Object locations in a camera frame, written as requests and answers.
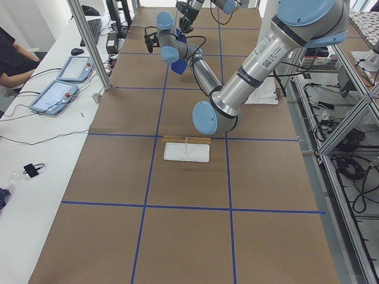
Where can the lower blue teach pendant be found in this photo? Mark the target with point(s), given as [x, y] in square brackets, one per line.
[54, 98]

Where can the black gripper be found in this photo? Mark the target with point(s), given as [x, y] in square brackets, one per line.
[189, 13]

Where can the blue teach pendant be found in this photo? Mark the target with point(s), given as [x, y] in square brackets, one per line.
[76, 69]
[54, 98]

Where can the small black device with cable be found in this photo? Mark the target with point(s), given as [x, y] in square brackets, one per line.
[32, 170]

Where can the upper blue teach pendant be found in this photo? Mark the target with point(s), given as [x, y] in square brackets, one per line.
[76, 69]

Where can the black keyboard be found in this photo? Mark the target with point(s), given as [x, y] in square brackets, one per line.
[95, 28]

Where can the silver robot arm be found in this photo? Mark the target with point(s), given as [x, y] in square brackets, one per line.
[296, 24]
[177, 51]

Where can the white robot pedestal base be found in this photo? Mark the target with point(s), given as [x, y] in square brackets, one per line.
[265, 94]

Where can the white towel rack with wooden bars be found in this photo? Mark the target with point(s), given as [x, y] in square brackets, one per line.
[186, 149]

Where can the aluminium frame post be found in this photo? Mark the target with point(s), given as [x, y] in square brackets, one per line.
[87, 37]

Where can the person in black shirt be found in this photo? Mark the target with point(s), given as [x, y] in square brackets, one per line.
[17, 63]

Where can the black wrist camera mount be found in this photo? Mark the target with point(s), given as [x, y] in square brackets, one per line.
[151, 41]

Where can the aluminium frame shelving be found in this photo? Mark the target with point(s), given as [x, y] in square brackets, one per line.
[335, 106]

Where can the black computer mouse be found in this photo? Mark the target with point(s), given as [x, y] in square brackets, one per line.
[76, 51]

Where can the blue and grey towel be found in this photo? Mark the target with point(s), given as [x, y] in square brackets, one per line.
[179, 66]

